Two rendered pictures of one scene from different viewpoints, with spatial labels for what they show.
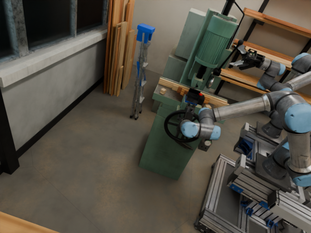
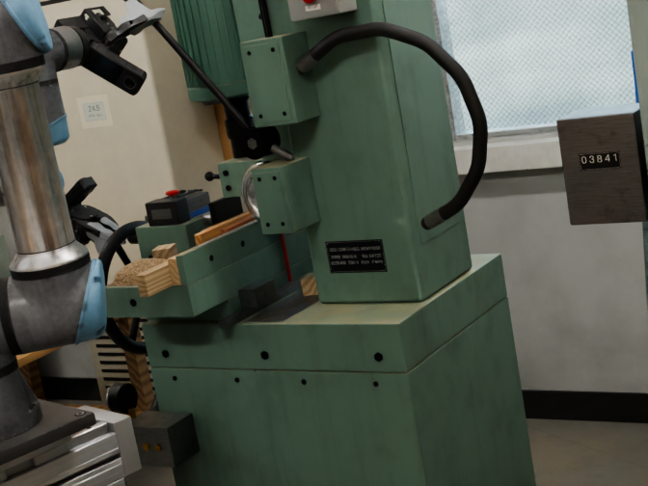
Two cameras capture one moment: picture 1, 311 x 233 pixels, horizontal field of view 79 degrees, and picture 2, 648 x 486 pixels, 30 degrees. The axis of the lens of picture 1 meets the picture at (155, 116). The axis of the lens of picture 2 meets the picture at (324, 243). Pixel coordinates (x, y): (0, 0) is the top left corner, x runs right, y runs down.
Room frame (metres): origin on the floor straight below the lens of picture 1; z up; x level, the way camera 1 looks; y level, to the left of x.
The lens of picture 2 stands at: (2.83, -2.15, 1.36)
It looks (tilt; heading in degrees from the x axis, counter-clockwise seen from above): 12 degrees down; 123
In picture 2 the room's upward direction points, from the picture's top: 10 degrees counter-clockwise
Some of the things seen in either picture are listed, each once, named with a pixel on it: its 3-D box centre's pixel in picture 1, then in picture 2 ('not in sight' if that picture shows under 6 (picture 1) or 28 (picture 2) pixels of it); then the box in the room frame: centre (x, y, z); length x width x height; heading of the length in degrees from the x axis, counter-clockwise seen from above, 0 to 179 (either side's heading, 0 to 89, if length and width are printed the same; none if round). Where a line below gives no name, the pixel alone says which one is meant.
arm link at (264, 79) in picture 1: (267, 82); (32, 116); (1.33, -0.65, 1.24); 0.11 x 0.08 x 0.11; 37
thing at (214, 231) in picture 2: (195, 95); (236, 232); (1.41, -0.25, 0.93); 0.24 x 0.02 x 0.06; 89
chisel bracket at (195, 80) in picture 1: (196, 81); (257, 178); (1.47, -0.23, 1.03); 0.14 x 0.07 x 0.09; 179
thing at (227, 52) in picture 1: (223, 58); (280, 79); (1.66, -0.38, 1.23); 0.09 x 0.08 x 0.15; 179
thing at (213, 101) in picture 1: (202, 97); (230, 245); (1.45, -0.32, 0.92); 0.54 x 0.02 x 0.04; 89
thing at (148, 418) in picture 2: (204, 143); (158, 439); (1.30, -0.48, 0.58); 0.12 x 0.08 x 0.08; 179
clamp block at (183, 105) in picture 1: (190, 105); (184, 238); (1.26, -0.23, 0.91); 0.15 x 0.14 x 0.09; 89
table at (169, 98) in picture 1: (189, 104); (221, 257); (1.34, -0.23, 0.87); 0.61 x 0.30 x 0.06; 89
